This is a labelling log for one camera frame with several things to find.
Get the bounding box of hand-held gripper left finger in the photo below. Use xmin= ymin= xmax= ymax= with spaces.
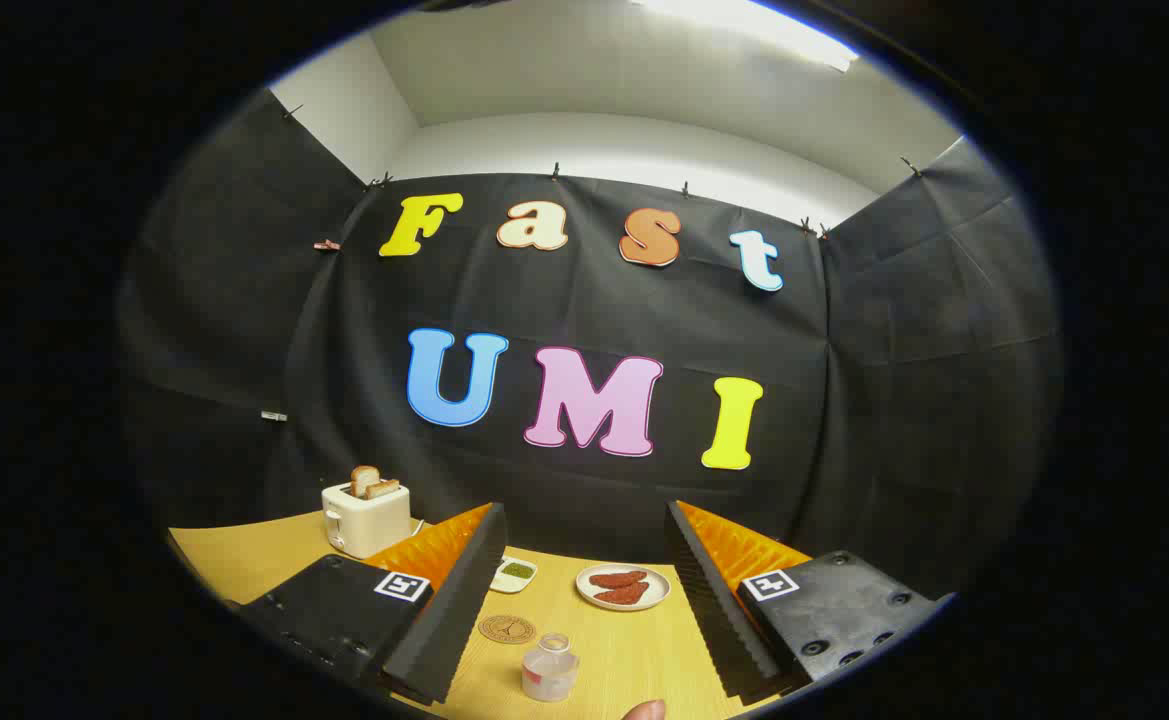
xmin=234 ymin=502 xmax=508 ymax=706

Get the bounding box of round wooden coaster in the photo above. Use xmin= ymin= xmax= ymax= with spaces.
xmin=477 ymin=614 xmax=537 ymax=645

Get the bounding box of white plate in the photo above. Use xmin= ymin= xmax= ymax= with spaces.
xmin=575 ymin=564 xmax=672 ymax=612

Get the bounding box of small white seasoning dish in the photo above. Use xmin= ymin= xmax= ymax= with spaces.
xmin=489 ymin=556 xmax=539 ymax=594

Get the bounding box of black backdrop cloth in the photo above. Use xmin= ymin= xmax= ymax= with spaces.
xmin=116 ymin=88 xmax=1063 ymax=601

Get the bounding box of wooden table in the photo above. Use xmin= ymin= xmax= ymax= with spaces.
xmin=166 ymin=510 xmax=795 ymax=720

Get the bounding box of cream toaster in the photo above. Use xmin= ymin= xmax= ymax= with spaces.
xmin=321 ymin=480 xmax=415 ymax=560

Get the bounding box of clear juice bottle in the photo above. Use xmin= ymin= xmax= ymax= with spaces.
xmin=521 ymin=632 xmax=581 ymax=703

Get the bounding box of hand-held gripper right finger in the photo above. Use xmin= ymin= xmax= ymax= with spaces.
xmin=664 ymin=500 xmax=955 ymax=706

